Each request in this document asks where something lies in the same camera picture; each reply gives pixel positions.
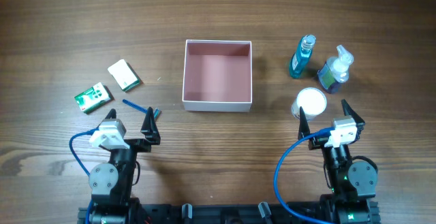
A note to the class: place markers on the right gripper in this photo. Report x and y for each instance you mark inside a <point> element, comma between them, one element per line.
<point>323,144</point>

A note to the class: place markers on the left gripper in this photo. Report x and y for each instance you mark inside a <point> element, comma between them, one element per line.
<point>135,142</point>

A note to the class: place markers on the cotton swab round container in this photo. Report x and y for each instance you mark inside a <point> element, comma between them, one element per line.
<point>313,102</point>

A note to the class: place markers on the blue disposable razor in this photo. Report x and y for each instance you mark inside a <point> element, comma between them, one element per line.
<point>156,112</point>

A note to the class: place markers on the clear foam pump bottle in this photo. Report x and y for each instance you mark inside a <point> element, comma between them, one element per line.
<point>335,71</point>

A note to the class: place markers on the teal mouthwash bottle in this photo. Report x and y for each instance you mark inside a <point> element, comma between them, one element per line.
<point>301,56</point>

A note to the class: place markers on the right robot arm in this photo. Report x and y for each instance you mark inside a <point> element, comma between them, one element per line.
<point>353,180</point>

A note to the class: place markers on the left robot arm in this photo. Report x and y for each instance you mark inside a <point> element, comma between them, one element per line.
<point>111,183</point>

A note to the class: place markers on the pink cardboard box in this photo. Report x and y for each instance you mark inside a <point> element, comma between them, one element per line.
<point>218,76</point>

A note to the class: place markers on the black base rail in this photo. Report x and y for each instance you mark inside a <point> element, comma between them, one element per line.
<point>168,214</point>

